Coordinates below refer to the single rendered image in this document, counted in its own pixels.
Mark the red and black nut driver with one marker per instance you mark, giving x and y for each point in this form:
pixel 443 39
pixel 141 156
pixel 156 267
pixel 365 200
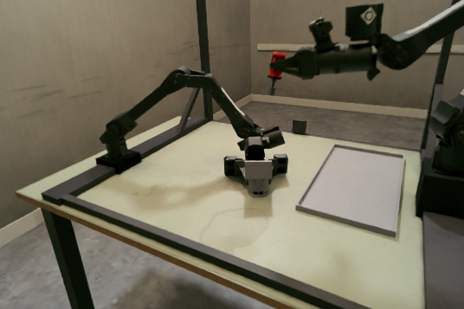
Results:
pixel 274 75

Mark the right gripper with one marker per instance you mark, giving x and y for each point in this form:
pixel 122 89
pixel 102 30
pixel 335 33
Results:
pixel 235 167

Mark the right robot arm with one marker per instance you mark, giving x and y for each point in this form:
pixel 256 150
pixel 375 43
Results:
pixel 255 139

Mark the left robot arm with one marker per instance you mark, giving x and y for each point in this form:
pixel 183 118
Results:
pixel 363 23

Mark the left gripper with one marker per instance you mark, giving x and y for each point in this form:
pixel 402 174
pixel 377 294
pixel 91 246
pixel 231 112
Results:
pixel 311 63

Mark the grey cylinder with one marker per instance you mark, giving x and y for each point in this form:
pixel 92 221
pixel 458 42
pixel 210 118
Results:
pixel 258 187

